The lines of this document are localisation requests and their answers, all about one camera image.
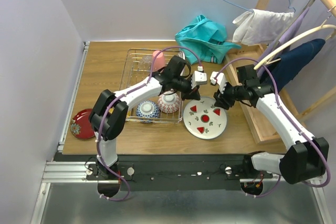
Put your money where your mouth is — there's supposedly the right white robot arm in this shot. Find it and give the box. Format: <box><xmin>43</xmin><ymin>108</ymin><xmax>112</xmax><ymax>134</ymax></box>
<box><xmin>210</xmin><ymin>65</ymin><xmax>331</xmax><ymax>187</ymax></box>

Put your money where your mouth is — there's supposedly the white watermelon plate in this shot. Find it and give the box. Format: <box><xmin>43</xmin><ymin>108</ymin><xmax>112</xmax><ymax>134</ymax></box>
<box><xmin>183</xmin><ymin>97</ymin><xmax>228</xmax><ymax>140</ymax></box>

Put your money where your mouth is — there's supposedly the cream plastic hanger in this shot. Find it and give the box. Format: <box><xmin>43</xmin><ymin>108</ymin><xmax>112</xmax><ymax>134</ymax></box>
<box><xmin>253</xmin><ymin>24</ymin><xmax>336</xmax><ymax>70</ymax></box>

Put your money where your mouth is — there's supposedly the pink plastic cup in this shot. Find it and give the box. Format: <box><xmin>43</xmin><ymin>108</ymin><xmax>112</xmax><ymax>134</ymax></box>
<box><xmin>152</xmin><ymin>50</ymin><xmax>166</xmax><ymax>72</ymax></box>

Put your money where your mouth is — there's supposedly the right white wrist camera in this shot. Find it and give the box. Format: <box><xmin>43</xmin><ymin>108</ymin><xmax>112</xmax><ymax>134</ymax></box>
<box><xmin>210</xmin><ymin>71</ymin><xmax>228</xmax><ymax>94</ymax></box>

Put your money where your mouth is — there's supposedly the clear glass cup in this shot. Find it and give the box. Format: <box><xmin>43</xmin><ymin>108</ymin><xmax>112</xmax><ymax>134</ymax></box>
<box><xmin>139</xmin><ymin>55</ymin><xmax>152</xmax><ymax>70</ymax></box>

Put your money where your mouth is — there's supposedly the wooden clothes rack frame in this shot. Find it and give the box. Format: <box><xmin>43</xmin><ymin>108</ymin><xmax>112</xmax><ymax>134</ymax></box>
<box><xmin>241</xmin><ymin>0</ymin><xmax>335</xmax><ymax>146</ymax></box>

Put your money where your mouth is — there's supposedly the purple garment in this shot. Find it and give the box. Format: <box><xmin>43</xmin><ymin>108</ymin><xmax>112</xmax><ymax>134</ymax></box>
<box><xmin>257</xmin><ymin>7</ymin><xmax>310</xmax><ymax>82</ymax></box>

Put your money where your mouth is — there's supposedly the navy garment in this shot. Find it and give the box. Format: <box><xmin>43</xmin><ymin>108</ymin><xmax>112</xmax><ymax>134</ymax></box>
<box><xmin>269</xmin><ymin>38</ymin><xmax>326</xmax><ymax>92</ymax></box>

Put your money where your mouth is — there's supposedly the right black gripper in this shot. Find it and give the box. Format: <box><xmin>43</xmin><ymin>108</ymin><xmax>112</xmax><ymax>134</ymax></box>
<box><xmin>213</xmin><ymin>80</ymin><xmax>246</xmax><ymax>110</ymax></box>

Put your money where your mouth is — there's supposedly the white garment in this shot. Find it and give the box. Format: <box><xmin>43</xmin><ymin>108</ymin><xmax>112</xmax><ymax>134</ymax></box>
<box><xmin>232</xmin><ymin>9</ymin><xmax>295</xmax><ymax>46</ymax></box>

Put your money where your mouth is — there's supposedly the blue patterned bowl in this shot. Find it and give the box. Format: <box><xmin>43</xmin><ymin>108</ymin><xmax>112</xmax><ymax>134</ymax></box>
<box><xmin>136</xmin><ymin>100</ymin><xmax>160</xmax><ymax>123</ymax></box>

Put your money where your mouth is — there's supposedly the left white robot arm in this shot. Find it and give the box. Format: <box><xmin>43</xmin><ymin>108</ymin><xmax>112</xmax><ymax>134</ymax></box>
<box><xmin>89</xmin><ymin>56</ymin><xmax>206</xmax><ymax>179</ymax></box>

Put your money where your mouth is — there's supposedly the white blue striped plate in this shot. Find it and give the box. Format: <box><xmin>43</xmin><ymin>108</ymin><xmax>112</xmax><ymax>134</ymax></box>
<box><xmin>177</xmin><ymin>51</ymin><xmax>187</xmax><ymax>68</ymax></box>

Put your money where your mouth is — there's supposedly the teal cloth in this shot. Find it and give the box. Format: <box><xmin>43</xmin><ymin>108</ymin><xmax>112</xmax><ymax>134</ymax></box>
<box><xmin>175</xmin><ymin>15</ymin><xmax>241</xmax><ymax>64</ymax></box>

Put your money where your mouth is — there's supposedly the red white patterned bowl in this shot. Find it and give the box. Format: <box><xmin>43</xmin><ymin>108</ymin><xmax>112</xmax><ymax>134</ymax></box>
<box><xmin>157</xmin><ymin>93</ymin><xmax>180</xmax><ymax>113</ymax></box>

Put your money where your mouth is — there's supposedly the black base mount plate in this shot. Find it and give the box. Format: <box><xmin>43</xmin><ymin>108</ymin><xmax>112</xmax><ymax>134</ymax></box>
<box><xmin>46</xmin><ymin>153</ymin><xmax>272</xmax><ymax>198</ymax></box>

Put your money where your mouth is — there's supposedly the grey metal hanger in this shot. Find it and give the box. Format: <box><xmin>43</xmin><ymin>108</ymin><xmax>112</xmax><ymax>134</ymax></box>
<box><xmin>302</xmin><ymin>0</ymin><xmax>316</xmax><ymax>12</ymax></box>

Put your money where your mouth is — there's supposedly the red floral bowl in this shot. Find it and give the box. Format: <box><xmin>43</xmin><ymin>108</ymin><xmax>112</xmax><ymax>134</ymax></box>
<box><xmin>69</xmin><ymin>109</ymin><xmax>95</xmax><ymax>140</ymax></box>

